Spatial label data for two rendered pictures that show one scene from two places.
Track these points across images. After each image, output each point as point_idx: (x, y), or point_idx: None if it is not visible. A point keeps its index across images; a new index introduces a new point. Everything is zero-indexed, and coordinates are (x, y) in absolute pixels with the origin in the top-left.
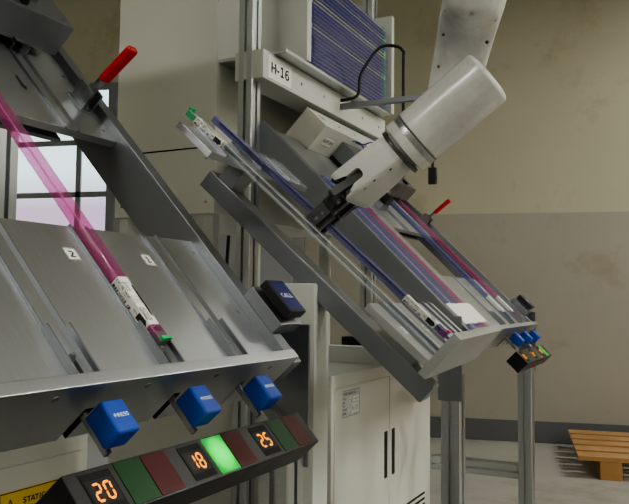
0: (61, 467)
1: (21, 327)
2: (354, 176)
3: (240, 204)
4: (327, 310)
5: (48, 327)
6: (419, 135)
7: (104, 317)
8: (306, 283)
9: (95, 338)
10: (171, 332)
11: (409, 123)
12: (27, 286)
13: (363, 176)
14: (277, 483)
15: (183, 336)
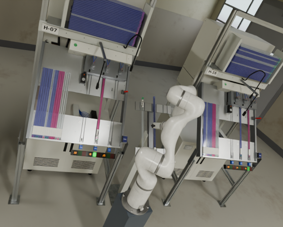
0: None
1: (78, 133)
2: (154, 125)
3: (148, 114)
4: (147, 139)
5: (80, 134)
6: (162, 128)
7: (91, 133)
8: (146, 133)
9: (87, 136)
10: (101, 138)
11: (162, 124)
12: (83, 128)
13: (154, 126)
14: (116, 158)
15: (102, 138)
